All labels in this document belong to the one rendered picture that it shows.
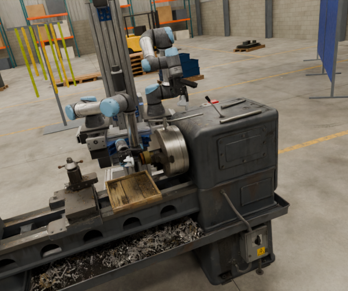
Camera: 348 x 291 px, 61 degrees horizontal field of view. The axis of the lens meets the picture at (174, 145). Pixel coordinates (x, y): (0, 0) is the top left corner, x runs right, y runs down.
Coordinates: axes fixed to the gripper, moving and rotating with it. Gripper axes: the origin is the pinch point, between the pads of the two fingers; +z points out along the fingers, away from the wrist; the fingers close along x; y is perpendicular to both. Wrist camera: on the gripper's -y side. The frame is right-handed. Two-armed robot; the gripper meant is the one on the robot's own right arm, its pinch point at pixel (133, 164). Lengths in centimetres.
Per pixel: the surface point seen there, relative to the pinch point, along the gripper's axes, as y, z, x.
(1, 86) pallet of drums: 313, -1198, -167
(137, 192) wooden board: 1.1, 2.6, -19.1
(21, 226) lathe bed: 72, -5, -27
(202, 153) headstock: -38.1, 17.7, 6.2
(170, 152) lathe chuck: -20.6, 10.7, 7.7
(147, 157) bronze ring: -9.0, 0.3, 2.5
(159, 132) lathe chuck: -18.8, -1.2, 16.5
